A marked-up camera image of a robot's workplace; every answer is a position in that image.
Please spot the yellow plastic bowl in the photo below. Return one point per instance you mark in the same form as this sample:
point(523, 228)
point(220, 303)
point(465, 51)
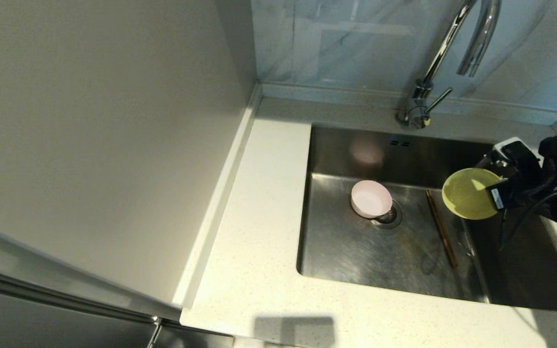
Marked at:
point(467, 193)

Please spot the brown wooden chopstick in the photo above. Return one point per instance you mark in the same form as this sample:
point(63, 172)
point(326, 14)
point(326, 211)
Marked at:
point(436, 217)
point(445, 232)

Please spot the pink plastic bowl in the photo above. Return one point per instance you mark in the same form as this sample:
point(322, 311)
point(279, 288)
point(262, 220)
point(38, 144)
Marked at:
point(370, 198)

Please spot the stainless steel sink basin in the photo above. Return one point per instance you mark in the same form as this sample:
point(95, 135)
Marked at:
point(336, 251)

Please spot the chrome gooseneck faucet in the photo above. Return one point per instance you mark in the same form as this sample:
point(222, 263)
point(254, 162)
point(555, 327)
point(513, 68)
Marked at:
point(422, 95)

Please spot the round metal drain strainer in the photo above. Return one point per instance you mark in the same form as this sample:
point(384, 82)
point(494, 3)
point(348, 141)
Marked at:
point(390, 218)

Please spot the dark grey cabinet front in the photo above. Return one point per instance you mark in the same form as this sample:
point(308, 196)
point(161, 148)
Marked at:
point(41, 314)

